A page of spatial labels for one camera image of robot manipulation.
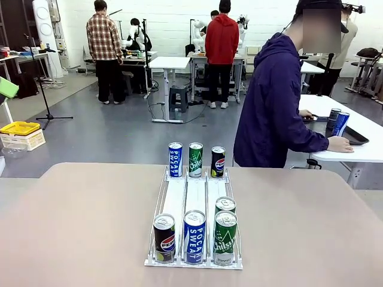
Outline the person's right hand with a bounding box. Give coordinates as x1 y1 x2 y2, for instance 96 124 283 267
327 135 355 154

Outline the black plastic serving tray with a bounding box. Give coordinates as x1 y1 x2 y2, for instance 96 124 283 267
302 115 370 147

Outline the blue Pocari Sweat can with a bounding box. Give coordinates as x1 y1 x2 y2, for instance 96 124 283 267
183 210 206 265
168 142 184 178
331 112 350 138

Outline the black Pepsi can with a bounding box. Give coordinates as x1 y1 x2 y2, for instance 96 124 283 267
153 213 177 264
327 108 342 131
211 146 226 179

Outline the person's right forearm navy sleeve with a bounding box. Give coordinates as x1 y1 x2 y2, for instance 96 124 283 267
285 130 330 154

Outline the person in navy jacket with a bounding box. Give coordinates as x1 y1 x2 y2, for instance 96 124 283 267
233 0 349 168

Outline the person in beige jacket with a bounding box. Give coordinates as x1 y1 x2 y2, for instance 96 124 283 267
317 2 358 96

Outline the person in red hoodie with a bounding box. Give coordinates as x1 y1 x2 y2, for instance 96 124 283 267
205 0 240 109

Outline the person in plaid shirt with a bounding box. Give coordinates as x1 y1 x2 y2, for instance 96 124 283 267
86 0 126 105

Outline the large white table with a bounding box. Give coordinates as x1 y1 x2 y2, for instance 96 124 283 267
299 94 383 190

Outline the tall black tripod stand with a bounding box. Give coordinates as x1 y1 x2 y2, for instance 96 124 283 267
317 52 336 97

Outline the long white work desk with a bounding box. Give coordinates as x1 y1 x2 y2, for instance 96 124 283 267
299 61 326 93

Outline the green Chilsung cider can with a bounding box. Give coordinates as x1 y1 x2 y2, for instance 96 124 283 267
189 142 204 178
213 210 238 266
215 196 236 215

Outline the grey plastic stool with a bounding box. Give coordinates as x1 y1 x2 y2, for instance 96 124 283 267
169 85 189 113

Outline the white height-adjustable desk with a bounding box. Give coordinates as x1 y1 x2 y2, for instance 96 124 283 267
148 56 192 123

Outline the brown plastic stool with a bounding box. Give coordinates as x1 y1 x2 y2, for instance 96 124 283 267
121 71 134 96

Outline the white tower air conditioner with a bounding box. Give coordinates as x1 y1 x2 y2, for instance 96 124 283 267
32 0 65 78

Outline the white plastic crate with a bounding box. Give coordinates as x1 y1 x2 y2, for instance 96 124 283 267
0 128 47 152

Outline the yellow plastic crate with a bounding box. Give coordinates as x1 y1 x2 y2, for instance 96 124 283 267
0 121 41 137

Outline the cluttered white side table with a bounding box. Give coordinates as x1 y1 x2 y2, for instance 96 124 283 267
0 49 52 96

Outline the green flat board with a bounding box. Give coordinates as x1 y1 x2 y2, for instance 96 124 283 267
0 76 20 99

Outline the white wire can rack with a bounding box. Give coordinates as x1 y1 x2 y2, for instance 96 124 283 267
144 166 244 271

